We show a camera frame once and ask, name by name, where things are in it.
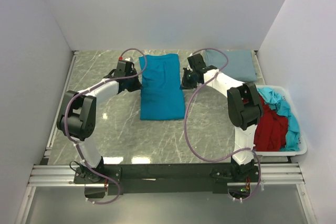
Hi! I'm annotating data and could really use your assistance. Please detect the white plastic laundry basket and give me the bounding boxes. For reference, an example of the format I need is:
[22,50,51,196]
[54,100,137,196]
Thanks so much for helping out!
[256,85,307,156]

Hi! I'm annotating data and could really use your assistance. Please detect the purple cable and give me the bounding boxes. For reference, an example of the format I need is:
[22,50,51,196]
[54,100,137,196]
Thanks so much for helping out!
[183,48,263,205]
[64,48,148,205]

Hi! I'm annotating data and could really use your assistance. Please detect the black mounting beam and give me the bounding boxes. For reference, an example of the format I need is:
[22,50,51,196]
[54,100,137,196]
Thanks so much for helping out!
[73,163,260,199]

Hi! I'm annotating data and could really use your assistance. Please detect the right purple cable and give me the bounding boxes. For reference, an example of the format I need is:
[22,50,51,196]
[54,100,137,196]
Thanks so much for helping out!
[183,48,263,205]

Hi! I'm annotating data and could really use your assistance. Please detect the red t-shirt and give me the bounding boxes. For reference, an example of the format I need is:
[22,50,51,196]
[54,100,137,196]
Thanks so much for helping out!
[254,96,288,152]

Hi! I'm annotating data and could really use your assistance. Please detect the light blue t-shirt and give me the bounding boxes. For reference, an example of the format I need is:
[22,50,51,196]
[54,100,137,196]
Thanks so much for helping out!
[257,87,300,152]

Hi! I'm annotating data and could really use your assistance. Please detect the teal blue t-shirt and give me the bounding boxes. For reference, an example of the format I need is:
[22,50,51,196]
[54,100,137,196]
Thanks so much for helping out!
[139,54,185,121]

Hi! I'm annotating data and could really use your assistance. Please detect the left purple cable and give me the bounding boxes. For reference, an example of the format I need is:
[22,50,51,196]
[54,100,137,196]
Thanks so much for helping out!
[64,48,148,205]

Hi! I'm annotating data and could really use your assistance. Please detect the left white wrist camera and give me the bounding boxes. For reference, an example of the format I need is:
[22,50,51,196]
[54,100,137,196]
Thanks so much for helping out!
[118,56,134,62]

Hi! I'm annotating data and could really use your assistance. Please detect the folded grey-blue t-shirt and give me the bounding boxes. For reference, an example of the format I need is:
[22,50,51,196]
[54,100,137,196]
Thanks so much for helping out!
[204,50,257,82]

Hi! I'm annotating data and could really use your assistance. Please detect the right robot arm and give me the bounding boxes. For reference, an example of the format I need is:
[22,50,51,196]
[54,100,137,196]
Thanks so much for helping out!
[181,54,264,182]

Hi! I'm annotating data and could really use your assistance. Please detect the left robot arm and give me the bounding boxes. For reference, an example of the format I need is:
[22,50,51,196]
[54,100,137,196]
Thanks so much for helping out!
[57,58,142,183]

